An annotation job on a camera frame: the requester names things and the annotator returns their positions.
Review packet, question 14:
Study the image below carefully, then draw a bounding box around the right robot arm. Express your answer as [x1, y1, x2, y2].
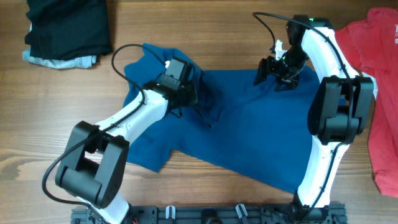
[254, 15, 374, 223]

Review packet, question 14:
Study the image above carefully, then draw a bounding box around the left black cable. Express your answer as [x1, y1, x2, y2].
[41, 43, 167, 208]

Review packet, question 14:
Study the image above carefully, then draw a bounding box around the red t-shirt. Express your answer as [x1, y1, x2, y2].
[335, 7, 397, 197]

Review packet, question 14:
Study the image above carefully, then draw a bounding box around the light grey folded garment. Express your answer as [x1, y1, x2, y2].
[22, 22, 97, 70]

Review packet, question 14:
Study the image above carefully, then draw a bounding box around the black folded garment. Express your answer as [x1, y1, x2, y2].
[24, 0, 112, 60]

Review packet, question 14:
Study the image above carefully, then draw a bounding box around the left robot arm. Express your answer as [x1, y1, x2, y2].
[55, 57, 197, 223]

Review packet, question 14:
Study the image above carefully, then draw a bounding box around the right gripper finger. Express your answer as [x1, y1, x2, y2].
[274, 80, 299, 92]
[254, 57, 269, 86]

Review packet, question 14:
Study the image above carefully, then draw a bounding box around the right black cable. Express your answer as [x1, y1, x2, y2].
[252, 11, 355, 218]

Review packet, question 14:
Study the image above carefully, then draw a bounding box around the black cable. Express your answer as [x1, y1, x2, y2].
[252, 11, 355, 218]
[41, 43, 167, 208]

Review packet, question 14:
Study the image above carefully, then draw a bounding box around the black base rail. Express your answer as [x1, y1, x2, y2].
[70, 203, 348, 224]

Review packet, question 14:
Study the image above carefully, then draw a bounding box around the blue polo shirt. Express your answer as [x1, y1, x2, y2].
[123, 42, 348, 194]

